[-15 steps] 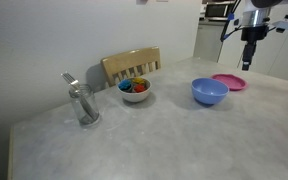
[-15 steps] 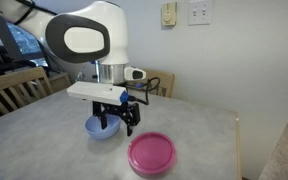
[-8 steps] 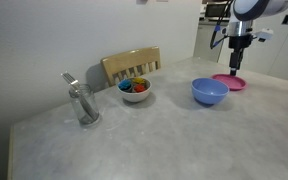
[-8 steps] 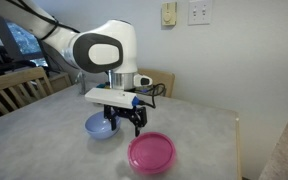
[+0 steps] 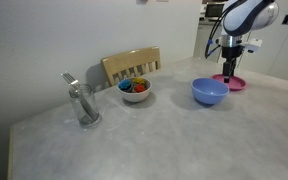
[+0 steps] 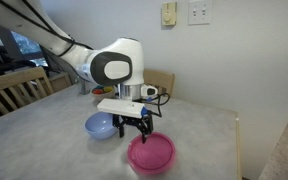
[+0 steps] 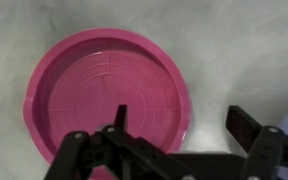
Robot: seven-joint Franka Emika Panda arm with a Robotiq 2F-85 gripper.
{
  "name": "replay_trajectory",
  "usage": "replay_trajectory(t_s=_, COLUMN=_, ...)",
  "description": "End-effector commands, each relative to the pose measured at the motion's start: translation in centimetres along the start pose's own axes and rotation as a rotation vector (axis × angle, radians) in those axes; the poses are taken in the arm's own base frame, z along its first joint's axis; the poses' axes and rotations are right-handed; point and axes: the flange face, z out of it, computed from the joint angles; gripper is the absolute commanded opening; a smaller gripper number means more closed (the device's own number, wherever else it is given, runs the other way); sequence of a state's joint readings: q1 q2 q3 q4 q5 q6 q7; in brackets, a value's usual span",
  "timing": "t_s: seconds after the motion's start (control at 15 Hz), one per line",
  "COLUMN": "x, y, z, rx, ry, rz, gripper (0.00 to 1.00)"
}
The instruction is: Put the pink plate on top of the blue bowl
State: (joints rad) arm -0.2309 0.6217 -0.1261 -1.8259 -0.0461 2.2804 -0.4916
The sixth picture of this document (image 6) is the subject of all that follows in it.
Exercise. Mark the wooden chair back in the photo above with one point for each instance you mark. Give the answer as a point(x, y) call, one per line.
point(162, 78)

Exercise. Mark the blue plastic bowl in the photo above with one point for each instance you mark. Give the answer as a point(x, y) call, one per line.
point(99, 128)

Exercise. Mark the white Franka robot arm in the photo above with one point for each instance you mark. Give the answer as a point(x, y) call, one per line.
point(117, 56)

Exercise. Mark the speckled stone countertop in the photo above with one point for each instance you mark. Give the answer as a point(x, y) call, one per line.
point(287, 153)

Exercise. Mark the light wooden chair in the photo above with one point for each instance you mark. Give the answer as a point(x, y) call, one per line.
point(14, 78)

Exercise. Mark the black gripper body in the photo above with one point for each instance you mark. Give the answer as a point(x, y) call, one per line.
point(132, 120)

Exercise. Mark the clear glass jar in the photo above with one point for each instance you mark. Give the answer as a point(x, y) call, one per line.
point(84, 89)

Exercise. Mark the white light switch plate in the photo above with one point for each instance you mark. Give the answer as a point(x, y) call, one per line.
point(200, 12)

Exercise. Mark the pink plastic bowl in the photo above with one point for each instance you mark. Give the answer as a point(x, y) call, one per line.
point(152, 155)

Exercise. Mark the red toy piece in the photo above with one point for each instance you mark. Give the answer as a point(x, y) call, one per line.
point(97, 91)

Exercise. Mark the dark flat monitor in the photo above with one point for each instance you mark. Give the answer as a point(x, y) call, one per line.
point(25, 46)

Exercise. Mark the yellow toy piece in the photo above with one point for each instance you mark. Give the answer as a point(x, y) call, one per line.
point(108, 89)

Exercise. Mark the beige wall thermostat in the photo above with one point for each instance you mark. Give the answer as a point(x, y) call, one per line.
point(169, 14)

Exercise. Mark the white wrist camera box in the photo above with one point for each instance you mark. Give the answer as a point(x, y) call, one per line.
point(120, 107)

